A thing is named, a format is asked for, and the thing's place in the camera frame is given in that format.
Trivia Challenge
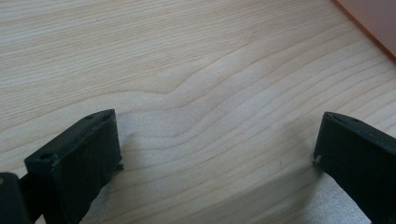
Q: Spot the orange flat board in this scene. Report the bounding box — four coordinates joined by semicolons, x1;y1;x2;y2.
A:
332;0;396;62

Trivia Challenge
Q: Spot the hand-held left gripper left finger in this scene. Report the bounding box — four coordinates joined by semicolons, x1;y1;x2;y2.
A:
23;108;124;224

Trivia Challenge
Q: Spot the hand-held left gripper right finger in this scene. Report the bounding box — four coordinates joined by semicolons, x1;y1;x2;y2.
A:
313;111;396;224

